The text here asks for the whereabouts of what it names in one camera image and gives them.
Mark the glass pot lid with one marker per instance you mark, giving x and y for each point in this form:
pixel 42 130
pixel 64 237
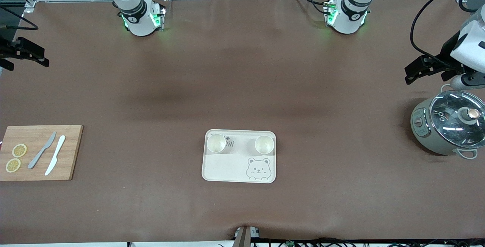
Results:
pixel 454 125

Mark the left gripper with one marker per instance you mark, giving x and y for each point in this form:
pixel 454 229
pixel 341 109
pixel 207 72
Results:
pixel 448 55

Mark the wooden cutting board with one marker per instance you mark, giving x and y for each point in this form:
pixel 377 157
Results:
pixel 72 152

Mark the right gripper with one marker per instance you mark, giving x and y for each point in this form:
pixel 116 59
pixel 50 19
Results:
pixel 7 49

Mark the white IKEA cup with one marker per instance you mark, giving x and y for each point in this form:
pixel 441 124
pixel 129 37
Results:
pixel 216 143
pixel 264 144

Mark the yellow lemon slice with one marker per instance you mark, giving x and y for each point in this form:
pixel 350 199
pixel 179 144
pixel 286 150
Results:
pixel 19 150
pixel 13 165

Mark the white plastic knife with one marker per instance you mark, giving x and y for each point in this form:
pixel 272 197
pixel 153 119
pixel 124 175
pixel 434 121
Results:
pixel 56 154

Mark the brown camera stand post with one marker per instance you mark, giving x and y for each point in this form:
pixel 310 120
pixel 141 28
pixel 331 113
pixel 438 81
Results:
pixel 242 237

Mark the cream bear print tray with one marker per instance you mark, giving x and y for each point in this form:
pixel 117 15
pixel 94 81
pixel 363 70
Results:
pixel 231 167

